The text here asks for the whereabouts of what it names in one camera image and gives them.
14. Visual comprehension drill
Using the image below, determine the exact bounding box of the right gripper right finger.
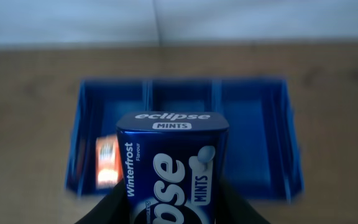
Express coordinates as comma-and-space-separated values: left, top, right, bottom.
215, 179, 272, 224

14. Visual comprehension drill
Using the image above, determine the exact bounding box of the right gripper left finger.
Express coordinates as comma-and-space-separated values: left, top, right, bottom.
75, 183, 132, 224

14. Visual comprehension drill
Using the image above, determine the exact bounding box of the orange candy box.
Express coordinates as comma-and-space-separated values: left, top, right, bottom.
94, 134, 124, 191

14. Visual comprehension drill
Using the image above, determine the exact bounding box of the blue candy pack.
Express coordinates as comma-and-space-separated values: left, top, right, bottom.
116, 111, 230, 224

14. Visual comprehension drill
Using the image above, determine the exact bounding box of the blue tray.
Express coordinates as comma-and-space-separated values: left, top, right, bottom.
64, 76, 306, 203

